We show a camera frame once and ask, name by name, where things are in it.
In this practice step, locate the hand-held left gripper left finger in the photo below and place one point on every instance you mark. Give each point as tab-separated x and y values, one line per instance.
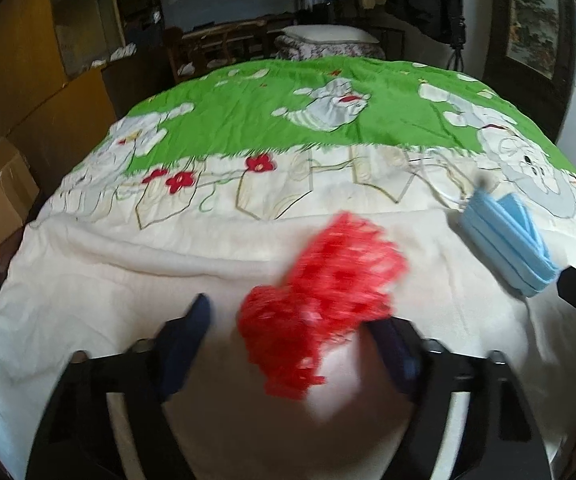
185	350

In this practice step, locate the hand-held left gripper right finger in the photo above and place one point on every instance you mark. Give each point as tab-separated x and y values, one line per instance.
398	360

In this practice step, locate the blue face mask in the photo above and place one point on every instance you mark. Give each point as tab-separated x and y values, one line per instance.
510	240

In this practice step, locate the red mesh bag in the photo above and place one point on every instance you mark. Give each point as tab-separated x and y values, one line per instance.
318	290

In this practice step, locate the printed blanket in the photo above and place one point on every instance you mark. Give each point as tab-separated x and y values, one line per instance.
218	110

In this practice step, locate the framed landscape painting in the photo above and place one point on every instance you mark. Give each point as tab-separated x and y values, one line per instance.
530	15

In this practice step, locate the white crumpled cloths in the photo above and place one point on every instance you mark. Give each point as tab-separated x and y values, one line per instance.
124	51

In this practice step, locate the wooden dining table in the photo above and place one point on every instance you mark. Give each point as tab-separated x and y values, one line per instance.
223	45

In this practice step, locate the folded floral quilt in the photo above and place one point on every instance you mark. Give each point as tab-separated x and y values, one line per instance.
328	51

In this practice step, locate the wooden wardrobe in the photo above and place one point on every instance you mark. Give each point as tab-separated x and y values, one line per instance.
33	60

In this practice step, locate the white pillow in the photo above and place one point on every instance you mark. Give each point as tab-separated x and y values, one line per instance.
330	34

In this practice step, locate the dark shelf unit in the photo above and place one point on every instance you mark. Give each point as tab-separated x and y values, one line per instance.
140	15

